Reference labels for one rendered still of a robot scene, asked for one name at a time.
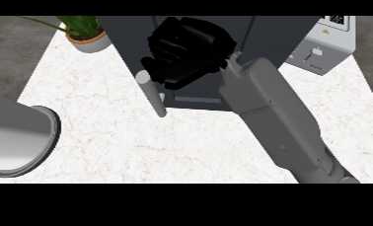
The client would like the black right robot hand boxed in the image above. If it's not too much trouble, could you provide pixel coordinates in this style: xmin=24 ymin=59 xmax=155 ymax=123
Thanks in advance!
xmin=140 ymin=16 xmax=239 ymax=91

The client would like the green potted plant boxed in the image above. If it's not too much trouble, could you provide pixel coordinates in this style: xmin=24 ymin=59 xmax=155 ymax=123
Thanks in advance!
xmin=19 ymin=15 xmax=114 ymax=54

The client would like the dark grey cabinet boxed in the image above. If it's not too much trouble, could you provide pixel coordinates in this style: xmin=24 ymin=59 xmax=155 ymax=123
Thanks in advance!
xmin=95 ymin=15 xmax=323 ymax=113

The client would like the grey cabinet door handle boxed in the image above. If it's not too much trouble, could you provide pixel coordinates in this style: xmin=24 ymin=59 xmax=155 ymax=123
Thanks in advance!
xmin=134 ymin=69 xmax=170 ymax=118

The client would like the pale grey appliance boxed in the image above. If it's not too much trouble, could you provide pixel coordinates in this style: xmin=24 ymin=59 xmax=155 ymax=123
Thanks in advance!
xmin=285 ymin=15 xmax=357 ymax=77

